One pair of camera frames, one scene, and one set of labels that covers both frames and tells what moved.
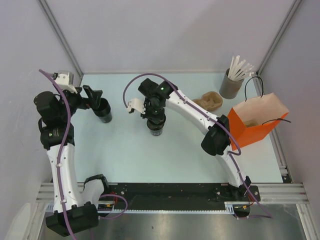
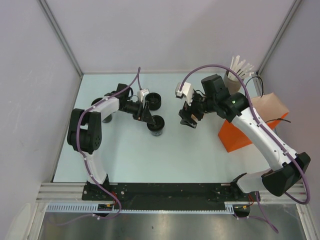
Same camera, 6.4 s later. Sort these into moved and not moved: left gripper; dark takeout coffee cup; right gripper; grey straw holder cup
Moved: left gripper; right gripper
Not moved: grey straw holder cup; dark takeout coffee cup
